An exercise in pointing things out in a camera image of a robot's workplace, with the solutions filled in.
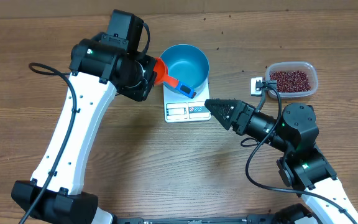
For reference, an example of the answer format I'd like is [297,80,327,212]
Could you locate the white digital kitchen scale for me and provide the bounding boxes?
[163,80,211,123]

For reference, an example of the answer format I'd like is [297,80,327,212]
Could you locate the blue plastic bowl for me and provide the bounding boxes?
[160,44,210,95]

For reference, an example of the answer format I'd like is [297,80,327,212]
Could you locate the clear plastic container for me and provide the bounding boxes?
[265,62,318,98]

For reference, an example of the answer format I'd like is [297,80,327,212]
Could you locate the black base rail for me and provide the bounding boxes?
[112,214,288,224]

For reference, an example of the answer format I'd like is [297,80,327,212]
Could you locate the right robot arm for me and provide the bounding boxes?
[204,99,358,223]

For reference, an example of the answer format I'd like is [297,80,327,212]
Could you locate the red measuring scoop blue handle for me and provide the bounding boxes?
[154,58,196,99]

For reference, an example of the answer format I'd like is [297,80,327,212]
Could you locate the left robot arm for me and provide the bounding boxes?
[11,10,157,223]

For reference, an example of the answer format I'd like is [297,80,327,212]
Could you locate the red beans in container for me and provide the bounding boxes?
[270,70,311,93]

